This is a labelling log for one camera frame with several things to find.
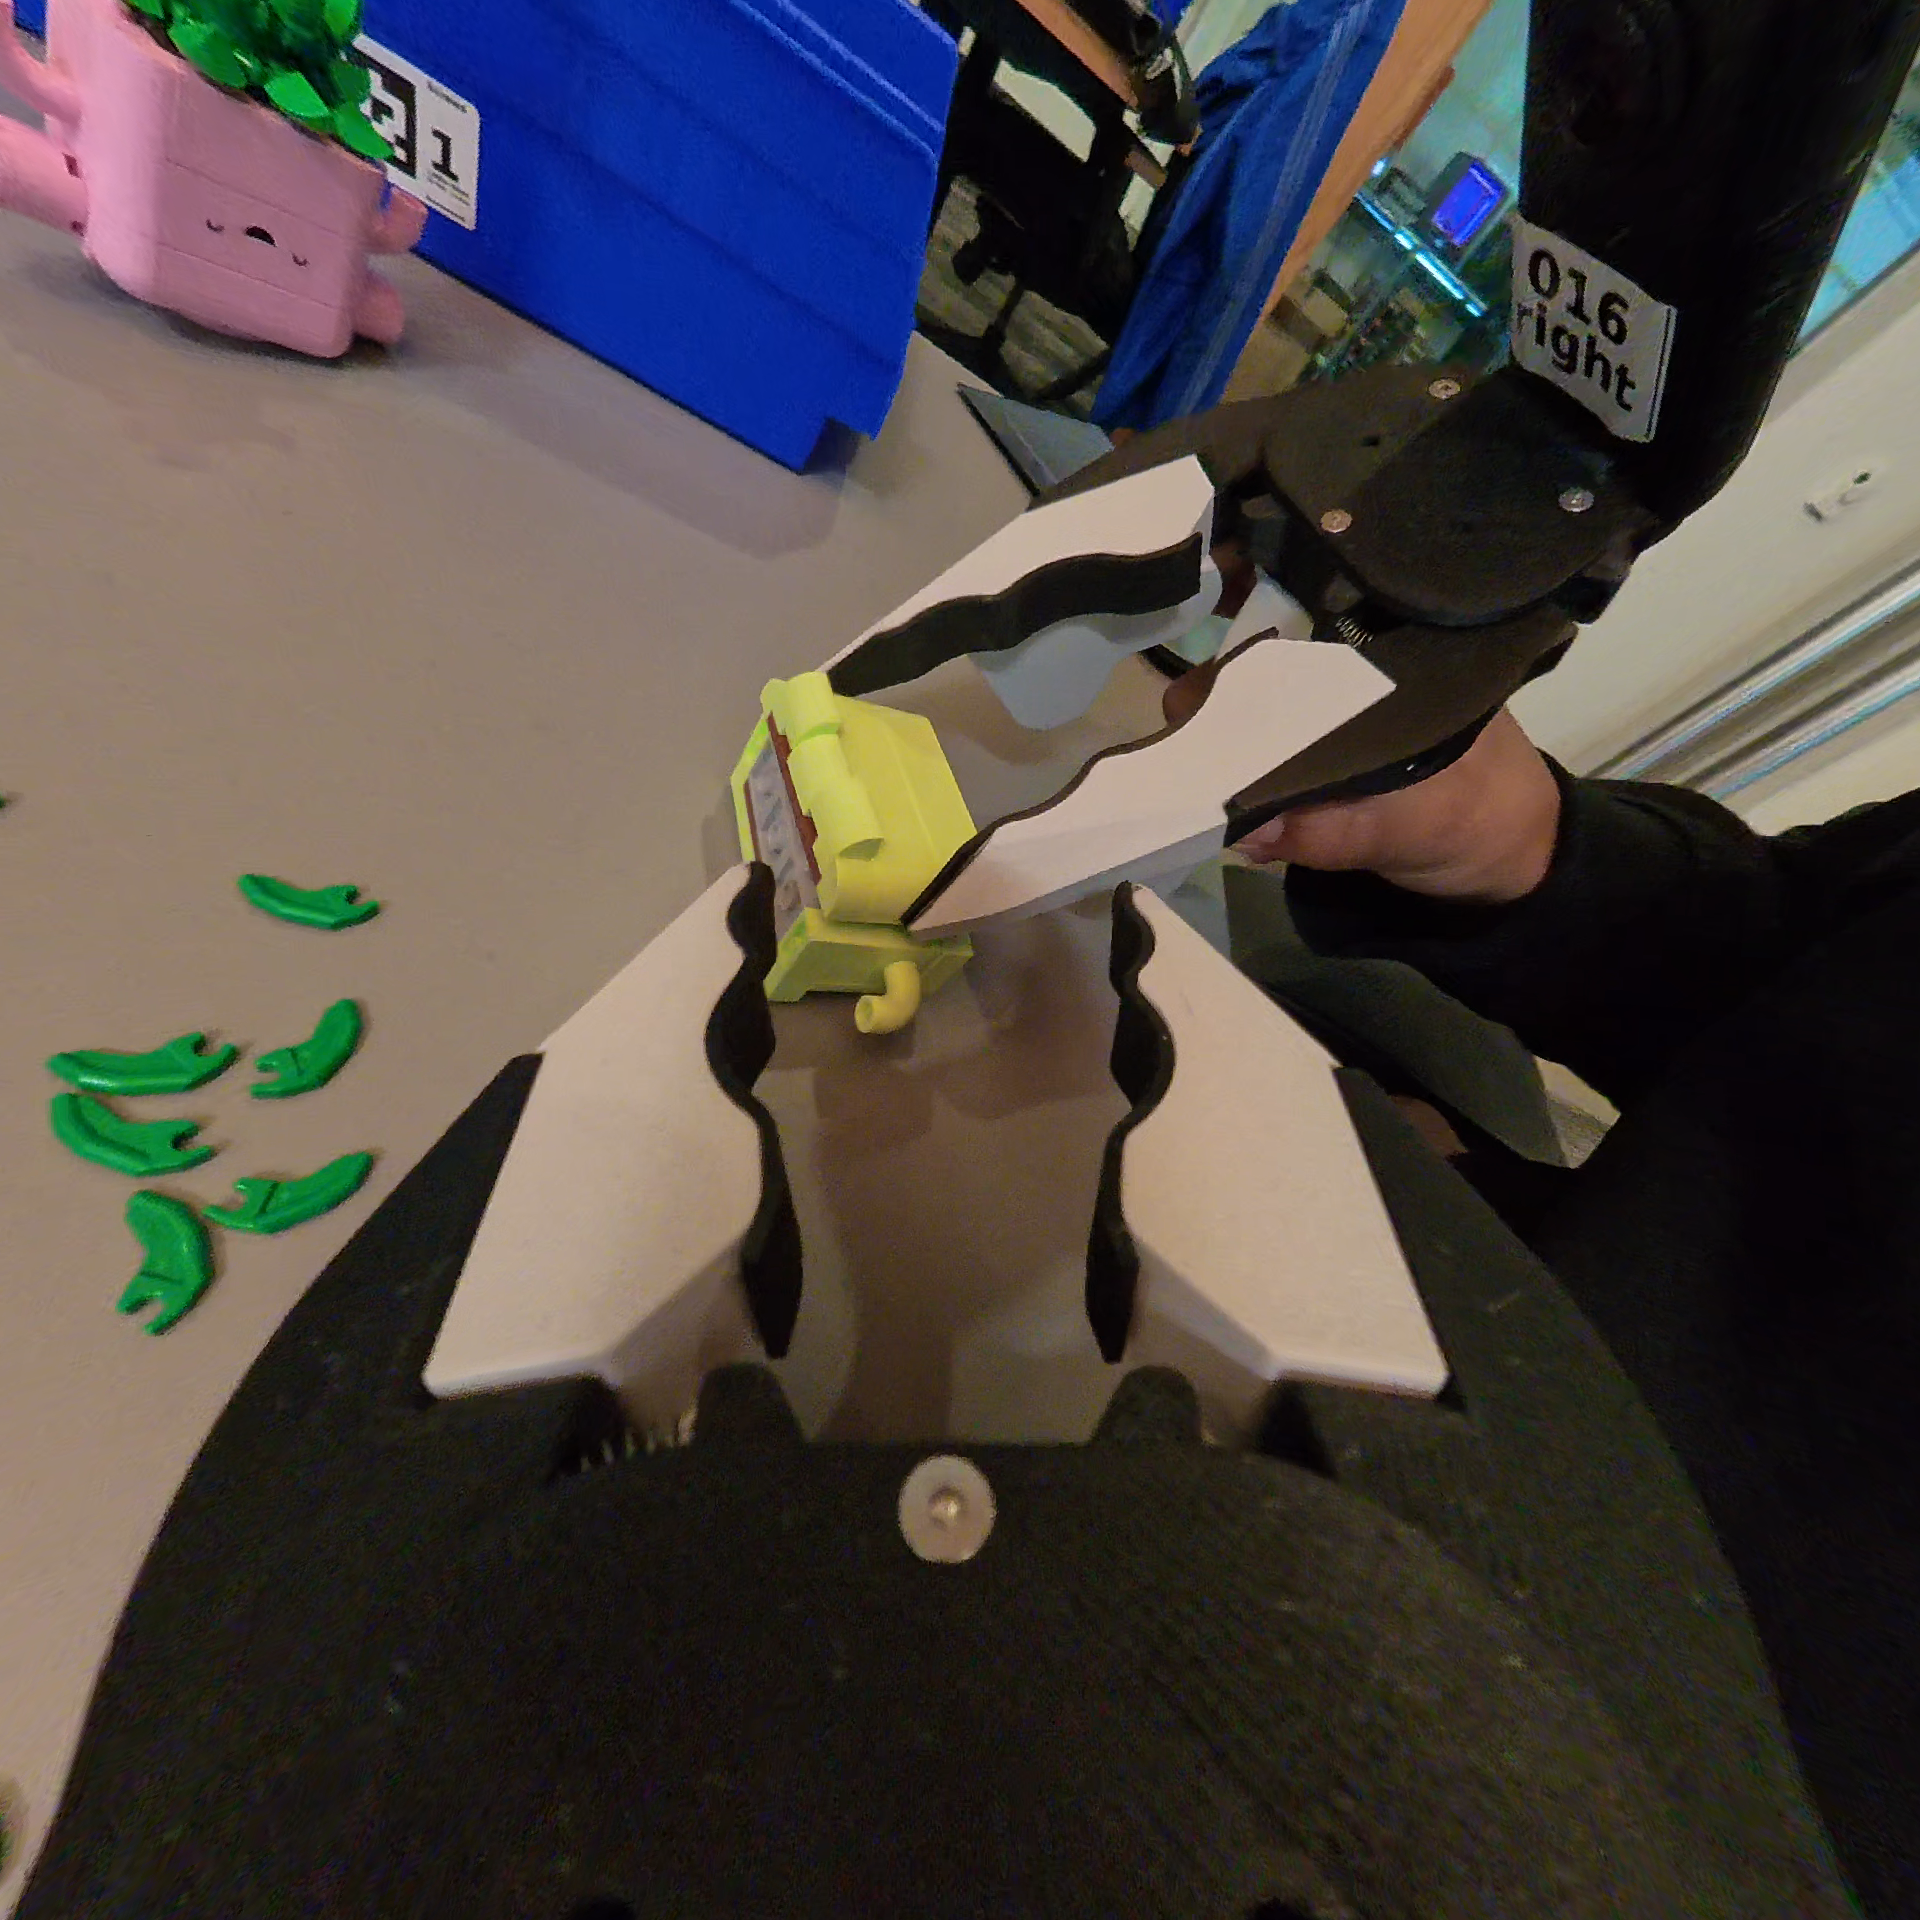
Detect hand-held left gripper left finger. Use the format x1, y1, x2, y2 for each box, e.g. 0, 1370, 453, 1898
421, 861, 805, 1401

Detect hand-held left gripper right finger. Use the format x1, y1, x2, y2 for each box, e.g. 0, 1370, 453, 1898
1085, 881, 1449, 1421

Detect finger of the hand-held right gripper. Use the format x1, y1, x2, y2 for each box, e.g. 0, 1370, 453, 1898
902, 629, 1397, 943
826, 450, 1223, 731

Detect large lime brick assembly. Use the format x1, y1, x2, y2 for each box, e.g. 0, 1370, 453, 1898
732, 673, 985, 1037

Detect long lime curved brick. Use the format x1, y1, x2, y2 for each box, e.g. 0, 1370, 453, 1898
786, 718, 890, 923

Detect person's right hand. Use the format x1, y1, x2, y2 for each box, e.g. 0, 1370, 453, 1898
1162, 657, 1567, 904

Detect dark grey flat panel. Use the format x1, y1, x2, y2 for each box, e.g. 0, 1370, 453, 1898
957, 382, 1116, 496

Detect small blue-lit monitor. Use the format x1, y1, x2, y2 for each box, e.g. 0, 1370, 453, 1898
1427, 161, 1510, 251

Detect wooden pillar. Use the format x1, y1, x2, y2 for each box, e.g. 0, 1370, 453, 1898
1223, 0, 1497, 399

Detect scattered green leaf pieces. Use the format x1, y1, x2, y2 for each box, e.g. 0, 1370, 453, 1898
0, 788, 384, 1340

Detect person's dark clothing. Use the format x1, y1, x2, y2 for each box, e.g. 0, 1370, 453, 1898
1242, 779, 1920, 1920

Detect blue plastic bin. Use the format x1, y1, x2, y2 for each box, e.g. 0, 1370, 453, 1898
354, 0, 960, 477

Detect wooden office desk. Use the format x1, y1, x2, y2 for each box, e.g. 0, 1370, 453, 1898
960, 0, 1201, 380

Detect white printed tag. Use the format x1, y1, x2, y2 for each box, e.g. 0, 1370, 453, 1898
357, 39, 480, 232

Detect pink toy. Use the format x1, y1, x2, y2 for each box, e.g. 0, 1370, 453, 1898
0, 0, 432, 361

